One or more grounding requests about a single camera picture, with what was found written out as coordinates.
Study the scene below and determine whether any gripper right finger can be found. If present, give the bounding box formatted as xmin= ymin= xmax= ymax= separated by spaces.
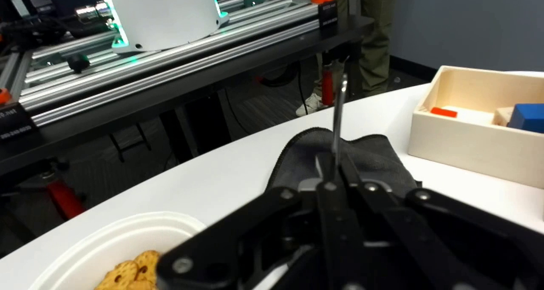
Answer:
xmin=339 ymin=153 xmax=544 ymax=290

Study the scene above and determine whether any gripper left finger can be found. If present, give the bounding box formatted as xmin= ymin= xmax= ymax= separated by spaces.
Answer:
xmin=156 ymin=152 xmax=367 ymax=290

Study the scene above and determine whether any metal spoon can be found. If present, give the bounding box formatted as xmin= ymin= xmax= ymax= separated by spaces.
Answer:
xmin=297 ymin=73 xmax=349 ymax=193

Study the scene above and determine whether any wooden box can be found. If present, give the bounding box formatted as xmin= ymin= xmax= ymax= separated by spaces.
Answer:
xmin=408 ymin=65 xmax=544 ymax=189

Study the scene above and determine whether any plain wooden block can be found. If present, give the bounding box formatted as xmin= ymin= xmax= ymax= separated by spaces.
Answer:
xmin=493 ymin=107 xmax=515 ymax=127

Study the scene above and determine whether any orange block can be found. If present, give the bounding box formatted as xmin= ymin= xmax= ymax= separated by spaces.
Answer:
xmin=430 ymin=107 xmax=458 ymax=119

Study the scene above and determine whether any grey cloth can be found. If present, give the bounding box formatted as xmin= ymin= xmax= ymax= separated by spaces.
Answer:
xmin=266 ymin=128 xmax=422 ymax=197

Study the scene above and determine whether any white bowl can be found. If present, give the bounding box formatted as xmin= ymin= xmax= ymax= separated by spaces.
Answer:
xmin=28 ymin=211 xmax=207 ymax=290

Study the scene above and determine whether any blue block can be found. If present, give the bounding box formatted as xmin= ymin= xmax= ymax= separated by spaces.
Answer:
xmin=507 ymin=104 xmax=544 ymax=134

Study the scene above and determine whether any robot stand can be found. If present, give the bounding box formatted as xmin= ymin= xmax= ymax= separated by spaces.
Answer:
xmin=0 ymin=0 xmax=375 ymax=176

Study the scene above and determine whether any orange and red bar clamp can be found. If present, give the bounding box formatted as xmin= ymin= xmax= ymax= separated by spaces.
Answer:
xmin=309 ymin=0 xmax=340 ymax=108
xmin=0 ymin=88 xmax=86 ymax=221

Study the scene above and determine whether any person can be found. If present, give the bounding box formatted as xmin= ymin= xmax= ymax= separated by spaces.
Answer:
xmin=295 ymin=0 xmax=398 ymax=117

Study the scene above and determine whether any black knob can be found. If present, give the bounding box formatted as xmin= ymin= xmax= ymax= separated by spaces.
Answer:
xmin=67 ymin=53 xmax=91 ymax=74

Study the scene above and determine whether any black cable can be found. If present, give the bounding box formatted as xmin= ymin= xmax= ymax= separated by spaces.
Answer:
xmin=255 ymin=63 xmax=309 ymax=105

